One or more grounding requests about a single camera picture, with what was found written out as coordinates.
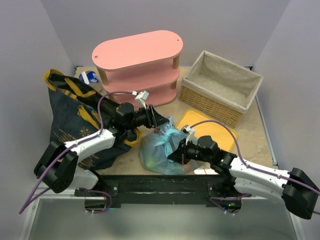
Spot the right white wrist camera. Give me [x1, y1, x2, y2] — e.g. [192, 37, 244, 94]
[181, 125, 196, 145]

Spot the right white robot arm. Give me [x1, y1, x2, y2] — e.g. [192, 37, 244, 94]
[168, 135, 320, 220]

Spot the dark denim tote bag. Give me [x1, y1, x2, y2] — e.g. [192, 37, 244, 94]
[43, 69, 142, 171]

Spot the yellow tray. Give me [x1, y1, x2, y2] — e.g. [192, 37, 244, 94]
[176, 108, 235, 152]

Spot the wicker basket with liner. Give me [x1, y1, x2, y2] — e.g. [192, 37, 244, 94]
[179, 50, 264, 128]

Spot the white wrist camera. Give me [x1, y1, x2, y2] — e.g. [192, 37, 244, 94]
[132, 90, 149, 109]
[181, 125, 196, 145]

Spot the black base frame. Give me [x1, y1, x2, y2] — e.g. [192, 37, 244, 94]
[74, 174, 243, 213]

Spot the pink three-tier shelf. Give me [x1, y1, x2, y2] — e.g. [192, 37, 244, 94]
[92, 30, 184, 108]

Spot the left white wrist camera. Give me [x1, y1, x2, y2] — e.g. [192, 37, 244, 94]
[132, 90, 149, 109]

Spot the blue white can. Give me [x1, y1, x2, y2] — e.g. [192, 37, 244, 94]
[78, 70, 100, 85]

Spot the blue plastic bag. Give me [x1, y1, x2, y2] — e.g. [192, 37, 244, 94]
[139, 116, 201, 175]

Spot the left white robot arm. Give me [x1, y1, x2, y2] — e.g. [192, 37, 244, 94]
[34, 102, 169, 194]

